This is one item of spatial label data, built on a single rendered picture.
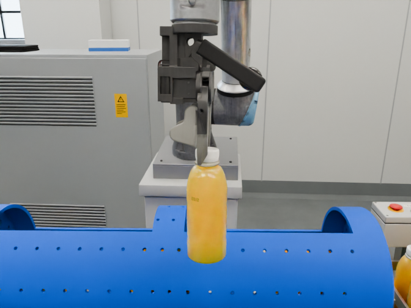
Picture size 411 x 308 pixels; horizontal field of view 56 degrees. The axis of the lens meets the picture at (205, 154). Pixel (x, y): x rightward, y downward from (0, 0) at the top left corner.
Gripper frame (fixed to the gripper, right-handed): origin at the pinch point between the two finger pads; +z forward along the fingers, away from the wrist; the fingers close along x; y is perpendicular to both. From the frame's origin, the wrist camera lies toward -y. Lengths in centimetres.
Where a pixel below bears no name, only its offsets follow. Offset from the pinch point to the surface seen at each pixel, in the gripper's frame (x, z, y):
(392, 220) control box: -46, 27, -50
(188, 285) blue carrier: -4.4, 26.9, 3.0
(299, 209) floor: -277, 111, -66
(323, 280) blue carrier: -6.6, 25.2, -22.6
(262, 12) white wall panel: -290, -62, -23
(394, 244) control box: -47, 35, -52
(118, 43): -181, -28, 70
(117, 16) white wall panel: -287, -57, 103
